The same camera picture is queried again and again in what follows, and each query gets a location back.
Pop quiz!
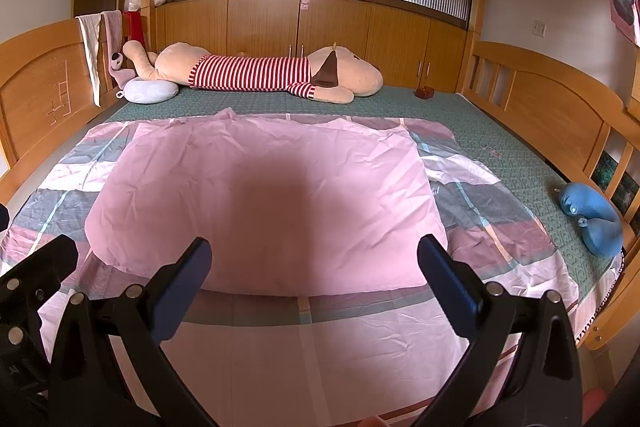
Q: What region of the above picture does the wooden bed headboard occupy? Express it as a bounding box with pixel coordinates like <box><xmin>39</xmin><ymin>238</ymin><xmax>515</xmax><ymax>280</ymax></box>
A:
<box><xmin>0</xmin><ymin>17</ymin><xmax>151</xmax><ymax>202</ymax></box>

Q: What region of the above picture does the wooden wall cabinet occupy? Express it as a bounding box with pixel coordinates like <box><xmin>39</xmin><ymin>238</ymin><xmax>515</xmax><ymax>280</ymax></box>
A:
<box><xmin>155</xmin><ymin>0</ymin><xmax>473</xmax><ymax>92</ymax></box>

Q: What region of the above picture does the pink grey patchwork blanket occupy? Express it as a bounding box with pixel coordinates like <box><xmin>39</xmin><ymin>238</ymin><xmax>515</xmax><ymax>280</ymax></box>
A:
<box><xmin>0</xmin><ymin>117</ymin><xmax>581</xmax><ymax>427</ymax></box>

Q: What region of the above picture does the wooden bed footboard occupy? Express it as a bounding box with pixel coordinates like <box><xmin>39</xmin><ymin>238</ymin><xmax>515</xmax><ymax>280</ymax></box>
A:
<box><xmin>457</xmin><ymin>39</ymin><xmax>640</xmax><ymax>353</ymax></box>

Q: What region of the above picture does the blue plush toy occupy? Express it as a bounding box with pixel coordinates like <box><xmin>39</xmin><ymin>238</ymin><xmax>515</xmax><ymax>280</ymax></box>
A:
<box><xmin>557</xmin><ymin>182</ymin><xmax>623</xmax><ymax>258</ymax></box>

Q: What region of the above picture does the red hanging cloth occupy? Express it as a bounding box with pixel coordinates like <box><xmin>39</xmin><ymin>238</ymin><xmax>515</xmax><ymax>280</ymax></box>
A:
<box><xmin>122</xmin><ymin>11</ymin><xmax>148</xmax><ymax>50</ymax></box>

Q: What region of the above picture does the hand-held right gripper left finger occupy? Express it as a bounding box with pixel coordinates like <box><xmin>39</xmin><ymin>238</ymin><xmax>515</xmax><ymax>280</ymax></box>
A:
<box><xmin>47</xmin><ymin>237</ymin><xmax>223</xmax><ymax>427</ymax></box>

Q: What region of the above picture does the pink jacket with black stripes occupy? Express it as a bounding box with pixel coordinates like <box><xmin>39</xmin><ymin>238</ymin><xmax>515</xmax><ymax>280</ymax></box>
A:
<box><xmin>84</xmin><ymin>107</ymin><xmax>448</xmax><ymax>298</ymax></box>

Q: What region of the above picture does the white hanging cloth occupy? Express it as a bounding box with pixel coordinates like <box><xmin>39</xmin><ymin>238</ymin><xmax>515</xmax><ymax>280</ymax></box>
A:
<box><xmin>77</xmin><ymin>12</ymin><xmax>108</xmax><ymax>108</ymax></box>

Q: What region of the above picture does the small lavender pillow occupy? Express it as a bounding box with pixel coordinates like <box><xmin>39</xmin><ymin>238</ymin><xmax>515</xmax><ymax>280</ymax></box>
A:
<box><xmin>120</xmin><ymin>77</ymin><xmax>180</xmax><ymax>104</ymax></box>

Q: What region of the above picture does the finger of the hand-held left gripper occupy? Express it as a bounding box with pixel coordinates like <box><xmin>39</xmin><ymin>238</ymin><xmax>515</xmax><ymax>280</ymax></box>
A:
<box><xmin>0</xmin><ymin>235</ymin><xmax>79</xmax><ymax>328</ymax></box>

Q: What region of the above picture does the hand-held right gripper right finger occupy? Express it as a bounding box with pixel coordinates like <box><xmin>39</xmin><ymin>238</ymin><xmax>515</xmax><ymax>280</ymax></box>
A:
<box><xmin>416</xmin><ymin>234</ymin><xmax>583</xmax><ymax>427</ymax></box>

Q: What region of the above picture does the pink hanging cloth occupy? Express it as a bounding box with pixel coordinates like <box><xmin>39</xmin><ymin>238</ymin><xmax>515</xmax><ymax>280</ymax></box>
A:
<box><xmin>102</xmin><ymin>10</ymin><xmax>123</xmax><ymax>58</ymax></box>

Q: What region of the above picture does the beige plush dog striped shirt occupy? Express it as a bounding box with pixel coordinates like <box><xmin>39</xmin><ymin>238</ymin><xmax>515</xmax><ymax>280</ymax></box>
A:
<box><xmin>122</xmin><ymin>41</ymin><xmax>385</xmax><ymax>104</ymax></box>

